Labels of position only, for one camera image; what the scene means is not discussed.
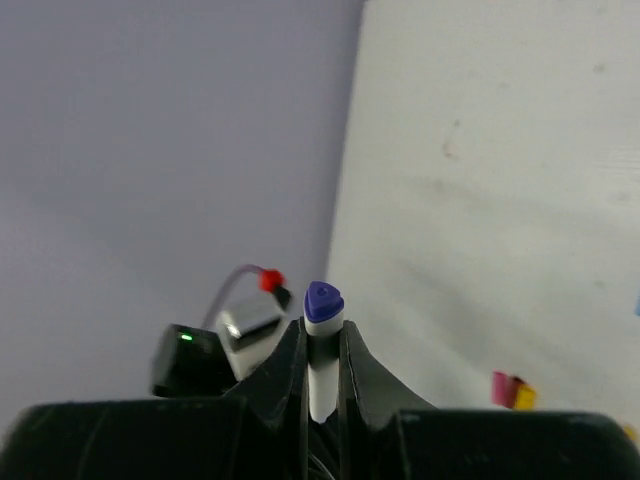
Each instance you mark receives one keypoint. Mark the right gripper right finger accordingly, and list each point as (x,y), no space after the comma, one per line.
(386,431)

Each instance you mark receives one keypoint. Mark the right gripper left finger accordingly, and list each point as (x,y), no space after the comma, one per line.
(257,430)

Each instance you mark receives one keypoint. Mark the pink pen cap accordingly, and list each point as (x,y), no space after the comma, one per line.
(501,389)

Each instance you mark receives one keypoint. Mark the purple cap thin pen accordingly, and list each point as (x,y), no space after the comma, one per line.
(323,322)

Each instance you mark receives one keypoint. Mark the yellow pen cap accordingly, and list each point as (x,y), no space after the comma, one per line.
(525,397)

